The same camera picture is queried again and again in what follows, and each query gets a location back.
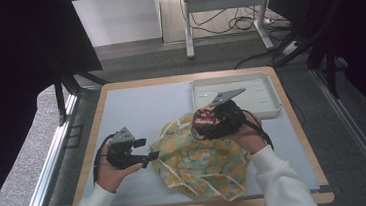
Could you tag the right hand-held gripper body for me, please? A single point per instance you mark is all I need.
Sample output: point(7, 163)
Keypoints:
point(229, 117)

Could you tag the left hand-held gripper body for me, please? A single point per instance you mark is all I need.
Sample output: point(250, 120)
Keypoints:
point(120, 153)

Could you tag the red printed can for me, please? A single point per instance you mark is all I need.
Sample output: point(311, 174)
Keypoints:
point(202, 119)

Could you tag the green orange-print fabric bag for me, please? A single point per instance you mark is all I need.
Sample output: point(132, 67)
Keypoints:
point(199, 165)

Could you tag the white plastic tray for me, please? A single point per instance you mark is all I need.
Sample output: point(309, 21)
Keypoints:
point(261, 102)

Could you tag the person's left hand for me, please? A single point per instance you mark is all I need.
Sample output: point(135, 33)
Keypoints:
point(110, 178)

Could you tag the person's right hand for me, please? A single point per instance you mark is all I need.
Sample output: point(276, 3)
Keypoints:
point(252, 137)

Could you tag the white table mat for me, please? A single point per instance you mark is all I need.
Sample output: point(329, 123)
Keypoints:
point(144, 109)

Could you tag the black metal stand legs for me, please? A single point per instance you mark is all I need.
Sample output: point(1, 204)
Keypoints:
point(331, 70)
point(59, 97)

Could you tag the white power strip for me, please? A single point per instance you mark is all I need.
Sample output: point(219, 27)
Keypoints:
point(290, 48)

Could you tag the black curtain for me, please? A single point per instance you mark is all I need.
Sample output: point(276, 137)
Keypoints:
point(11, 81)
point(359, 34)

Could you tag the aluminium frame rail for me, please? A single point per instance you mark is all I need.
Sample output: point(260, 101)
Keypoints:
point(48, 171)
point(357, 134)

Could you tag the white desk frame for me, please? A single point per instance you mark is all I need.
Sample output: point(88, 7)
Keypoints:
point(225, 1)

